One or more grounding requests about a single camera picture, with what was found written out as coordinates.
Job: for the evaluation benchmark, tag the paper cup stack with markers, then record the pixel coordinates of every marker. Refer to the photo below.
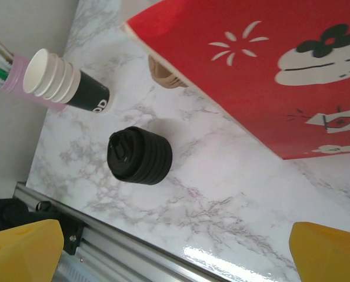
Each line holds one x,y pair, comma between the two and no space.
83,91

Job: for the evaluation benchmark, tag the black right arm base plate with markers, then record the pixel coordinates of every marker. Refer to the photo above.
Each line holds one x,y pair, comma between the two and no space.
16,211

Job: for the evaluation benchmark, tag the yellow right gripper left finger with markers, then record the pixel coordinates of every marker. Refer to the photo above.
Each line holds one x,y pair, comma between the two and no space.
18,255

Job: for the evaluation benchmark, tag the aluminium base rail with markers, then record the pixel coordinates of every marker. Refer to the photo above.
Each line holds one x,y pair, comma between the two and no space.
118,243

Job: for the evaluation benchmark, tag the brown pulp cup carrier stack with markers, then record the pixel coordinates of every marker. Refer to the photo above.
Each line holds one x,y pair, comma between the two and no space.
163,76

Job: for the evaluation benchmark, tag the pink holder cup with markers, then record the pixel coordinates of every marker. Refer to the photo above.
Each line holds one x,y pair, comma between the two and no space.
16,76

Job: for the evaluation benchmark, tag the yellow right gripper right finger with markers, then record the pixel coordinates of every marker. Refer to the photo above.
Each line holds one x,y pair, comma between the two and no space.
330,258

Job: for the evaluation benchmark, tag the red cream printed paper bag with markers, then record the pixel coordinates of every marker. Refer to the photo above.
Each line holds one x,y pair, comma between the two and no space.
251,88

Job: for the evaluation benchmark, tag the black cup lid stack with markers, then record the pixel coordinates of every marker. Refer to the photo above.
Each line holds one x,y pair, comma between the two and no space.
145,158

